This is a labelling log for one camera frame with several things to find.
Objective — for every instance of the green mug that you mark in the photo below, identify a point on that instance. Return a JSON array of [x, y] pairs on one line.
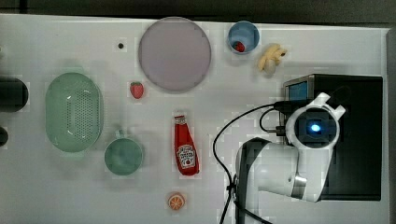
[[123, 156]]

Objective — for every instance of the round grey plate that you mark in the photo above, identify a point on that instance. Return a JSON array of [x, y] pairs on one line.
[[174, 54]]

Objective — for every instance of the red ketchup bottle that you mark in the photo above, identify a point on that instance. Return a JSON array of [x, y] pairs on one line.
[[185, 150]]

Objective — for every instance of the toy orange slice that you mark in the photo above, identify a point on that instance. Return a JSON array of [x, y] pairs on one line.
[[176, 201]]

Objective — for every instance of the toy banana bunch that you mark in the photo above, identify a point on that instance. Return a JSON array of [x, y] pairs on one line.
[[271, 59]]

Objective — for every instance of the black cylinder at table edge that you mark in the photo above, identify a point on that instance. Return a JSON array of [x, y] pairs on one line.
[[13, 94]]

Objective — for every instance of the red strawberry in cup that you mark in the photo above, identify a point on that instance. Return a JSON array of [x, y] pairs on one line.
[[239, 46]]

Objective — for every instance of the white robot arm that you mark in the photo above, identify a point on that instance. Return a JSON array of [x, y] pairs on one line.
[[298, 168]]

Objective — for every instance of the red toy strawberry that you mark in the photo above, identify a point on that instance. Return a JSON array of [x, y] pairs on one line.
[[137, 90]]

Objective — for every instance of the blue cup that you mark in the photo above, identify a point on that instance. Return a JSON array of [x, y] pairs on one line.
[[245, 32]]

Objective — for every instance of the black toaster oven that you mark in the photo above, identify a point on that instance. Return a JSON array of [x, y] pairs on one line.
[[355, 170]]

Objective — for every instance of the green perforated colander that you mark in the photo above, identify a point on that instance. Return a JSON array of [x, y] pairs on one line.
[[74, 112]]

